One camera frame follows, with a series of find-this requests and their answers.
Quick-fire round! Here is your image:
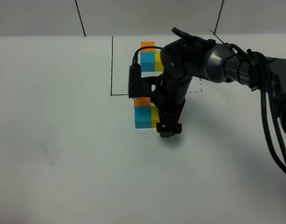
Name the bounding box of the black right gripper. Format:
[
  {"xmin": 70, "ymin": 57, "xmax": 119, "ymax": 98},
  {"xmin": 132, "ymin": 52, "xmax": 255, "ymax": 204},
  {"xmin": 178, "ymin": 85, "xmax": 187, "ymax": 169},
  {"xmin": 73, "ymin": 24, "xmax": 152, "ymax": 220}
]
[{"xmin": 150, "ymin": 72, "xmax": 192, "ymax": 138}]

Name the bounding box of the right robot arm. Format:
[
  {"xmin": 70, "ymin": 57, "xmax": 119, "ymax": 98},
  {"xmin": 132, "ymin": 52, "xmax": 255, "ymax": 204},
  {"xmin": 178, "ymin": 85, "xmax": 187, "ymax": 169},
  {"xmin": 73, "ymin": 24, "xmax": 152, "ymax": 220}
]
[{"xmin": 153, "ymin": 28, "xmax": 286, "ymax": 137}]

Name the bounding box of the template yellow cube block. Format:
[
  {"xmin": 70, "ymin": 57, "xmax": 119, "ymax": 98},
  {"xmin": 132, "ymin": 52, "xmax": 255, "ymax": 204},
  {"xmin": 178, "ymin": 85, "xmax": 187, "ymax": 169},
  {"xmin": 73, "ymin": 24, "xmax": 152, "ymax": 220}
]
[{"xmin": 155, "ymin": 51, "xmax": 164, "ymax": 72}]

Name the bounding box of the template blue cube block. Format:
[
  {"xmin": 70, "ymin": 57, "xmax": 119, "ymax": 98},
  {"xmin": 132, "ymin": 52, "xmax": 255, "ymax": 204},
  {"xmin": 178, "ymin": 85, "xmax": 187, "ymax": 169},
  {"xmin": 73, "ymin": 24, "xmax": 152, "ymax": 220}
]
[{"xmin": 140, "ymin": 51, "xmax": 155, "ymax": 72}]

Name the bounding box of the template orange cube block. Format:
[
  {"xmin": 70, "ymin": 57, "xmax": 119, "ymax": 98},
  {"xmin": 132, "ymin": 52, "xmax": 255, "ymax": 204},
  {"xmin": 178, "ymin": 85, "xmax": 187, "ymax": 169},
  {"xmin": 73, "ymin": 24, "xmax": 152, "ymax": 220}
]
[{"xmin": 141, "ymin": 42, "xmax": 155, "ymax": 52}]

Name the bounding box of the black zip tie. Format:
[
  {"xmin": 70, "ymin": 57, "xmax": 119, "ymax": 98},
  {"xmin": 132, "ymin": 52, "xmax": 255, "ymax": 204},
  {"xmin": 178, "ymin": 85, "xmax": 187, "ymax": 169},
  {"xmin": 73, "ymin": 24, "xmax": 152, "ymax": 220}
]
[{"xmin": 209, "ymin": 30, "xmax": 229, "ymax": 48}]

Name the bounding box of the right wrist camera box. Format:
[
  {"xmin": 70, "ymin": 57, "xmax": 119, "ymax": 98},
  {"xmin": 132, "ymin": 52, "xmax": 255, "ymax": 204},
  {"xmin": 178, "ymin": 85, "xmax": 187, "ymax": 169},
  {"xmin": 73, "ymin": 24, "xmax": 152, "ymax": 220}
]
[{"xmin": 128, "ymin": 63, "xmax": 161, "ymax": 100}]

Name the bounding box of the black right camera cable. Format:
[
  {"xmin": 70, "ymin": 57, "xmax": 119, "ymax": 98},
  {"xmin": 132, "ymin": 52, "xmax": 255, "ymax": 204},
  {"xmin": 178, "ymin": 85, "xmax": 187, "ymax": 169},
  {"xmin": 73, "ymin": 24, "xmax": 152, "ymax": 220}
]
[{"xmin": 132, "ymin": 44, "xmax": 286, "ymax": 178}]

